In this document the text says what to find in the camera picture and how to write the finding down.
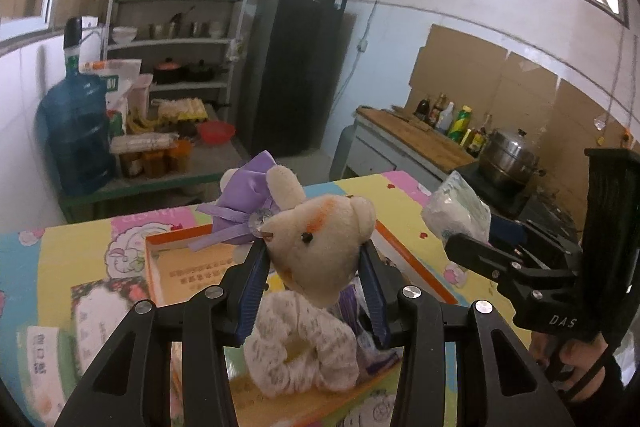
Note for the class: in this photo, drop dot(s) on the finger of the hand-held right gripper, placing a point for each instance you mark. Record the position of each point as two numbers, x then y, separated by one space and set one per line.
475 254
505 232

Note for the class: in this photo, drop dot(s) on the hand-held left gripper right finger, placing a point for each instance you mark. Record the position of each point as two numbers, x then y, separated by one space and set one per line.
377 307

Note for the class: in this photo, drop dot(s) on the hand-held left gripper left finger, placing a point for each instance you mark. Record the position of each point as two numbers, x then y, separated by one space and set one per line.
248 307

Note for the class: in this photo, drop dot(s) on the clear plastic packet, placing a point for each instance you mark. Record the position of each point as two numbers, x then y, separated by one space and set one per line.
455 207

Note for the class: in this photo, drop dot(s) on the orange cardboard box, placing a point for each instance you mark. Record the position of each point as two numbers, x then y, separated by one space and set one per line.
190 267

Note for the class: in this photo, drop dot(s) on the cream plush bunny purple bow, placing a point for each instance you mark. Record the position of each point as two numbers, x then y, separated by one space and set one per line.
310 252

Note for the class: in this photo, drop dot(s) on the person's right forearm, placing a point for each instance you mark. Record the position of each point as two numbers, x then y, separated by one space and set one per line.
600 402

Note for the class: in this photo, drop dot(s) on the person's right hand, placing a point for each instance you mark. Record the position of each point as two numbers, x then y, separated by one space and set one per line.
580 357

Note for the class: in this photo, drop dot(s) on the purple packet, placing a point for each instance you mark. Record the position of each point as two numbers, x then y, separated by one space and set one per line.
350 307

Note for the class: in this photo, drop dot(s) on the black stove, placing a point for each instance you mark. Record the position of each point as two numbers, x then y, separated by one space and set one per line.
505 199

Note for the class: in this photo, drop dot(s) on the steel steamer pot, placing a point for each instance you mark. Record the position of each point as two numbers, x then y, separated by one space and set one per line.
510 157

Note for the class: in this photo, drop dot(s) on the yellow-green bottle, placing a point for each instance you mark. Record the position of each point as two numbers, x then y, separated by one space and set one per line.
459 124

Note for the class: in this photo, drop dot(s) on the white bottle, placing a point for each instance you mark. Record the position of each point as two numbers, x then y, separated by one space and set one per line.
445 119

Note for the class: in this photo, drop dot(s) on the wooden cutting board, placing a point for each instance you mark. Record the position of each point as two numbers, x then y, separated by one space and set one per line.
415 139

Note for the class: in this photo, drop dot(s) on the grey counter cabinet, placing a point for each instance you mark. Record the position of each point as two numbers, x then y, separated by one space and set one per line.
380 152

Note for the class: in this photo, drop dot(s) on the dark sauce bottle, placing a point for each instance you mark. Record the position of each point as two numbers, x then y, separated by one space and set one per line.
423 108

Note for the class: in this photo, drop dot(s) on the green low table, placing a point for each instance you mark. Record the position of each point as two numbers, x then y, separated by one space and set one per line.
210 162

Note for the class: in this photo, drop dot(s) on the red basin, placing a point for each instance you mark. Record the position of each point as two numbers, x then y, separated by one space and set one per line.
216 133

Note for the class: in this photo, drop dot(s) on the pack of orange jars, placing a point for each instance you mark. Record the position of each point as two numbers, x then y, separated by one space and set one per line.
150 157

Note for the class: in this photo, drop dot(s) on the egg tray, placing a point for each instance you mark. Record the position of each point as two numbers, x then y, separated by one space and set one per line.
182 109

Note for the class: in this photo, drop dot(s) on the bananas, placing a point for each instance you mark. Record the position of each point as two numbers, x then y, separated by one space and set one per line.
142 125

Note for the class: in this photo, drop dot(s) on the white green packet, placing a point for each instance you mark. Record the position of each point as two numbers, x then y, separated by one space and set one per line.
45 372

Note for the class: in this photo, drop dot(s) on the dark refrigerator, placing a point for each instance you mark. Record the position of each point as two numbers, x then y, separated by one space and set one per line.
290 67

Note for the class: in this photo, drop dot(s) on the blue water jug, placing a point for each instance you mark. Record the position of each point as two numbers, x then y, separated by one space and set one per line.
75 132

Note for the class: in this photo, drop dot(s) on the black pot red lid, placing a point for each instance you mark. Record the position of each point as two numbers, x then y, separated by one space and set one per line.
167 72

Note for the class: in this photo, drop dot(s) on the white paper bag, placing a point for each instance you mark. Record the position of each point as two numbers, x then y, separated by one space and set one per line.
125 82

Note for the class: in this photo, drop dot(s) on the white bowl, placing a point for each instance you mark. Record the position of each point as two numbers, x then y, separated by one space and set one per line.
124 36

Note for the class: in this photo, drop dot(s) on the black water pump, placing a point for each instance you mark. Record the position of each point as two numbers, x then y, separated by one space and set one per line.
72 42

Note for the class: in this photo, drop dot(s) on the cardboard wall sheet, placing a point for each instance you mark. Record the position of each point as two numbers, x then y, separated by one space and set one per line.
475 62

